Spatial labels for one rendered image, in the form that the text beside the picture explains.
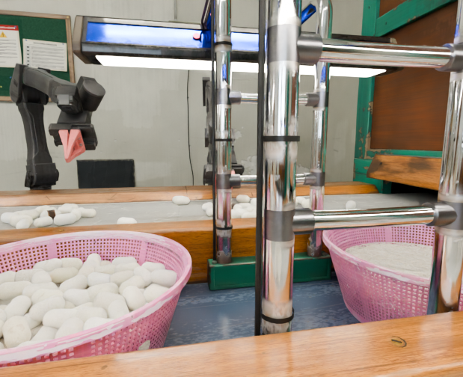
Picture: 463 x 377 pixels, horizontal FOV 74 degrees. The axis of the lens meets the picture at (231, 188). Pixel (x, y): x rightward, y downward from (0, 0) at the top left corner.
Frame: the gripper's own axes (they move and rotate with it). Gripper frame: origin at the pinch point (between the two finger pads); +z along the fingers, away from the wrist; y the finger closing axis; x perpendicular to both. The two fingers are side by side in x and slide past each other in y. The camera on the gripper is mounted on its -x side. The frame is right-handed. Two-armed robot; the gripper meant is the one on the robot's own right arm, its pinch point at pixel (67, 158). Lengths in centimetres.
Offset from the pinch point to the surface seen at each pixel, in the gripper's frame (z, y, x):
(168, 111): -167, 23, 103
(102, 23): -0.5, 13.2, -30.7
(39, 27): -201, -70, 54
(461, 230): 47, 46, -36
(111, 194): 2.4, 8.4, 10.7
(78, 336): 51, 18, -31
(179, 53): 4.8, 26.0, -28.7
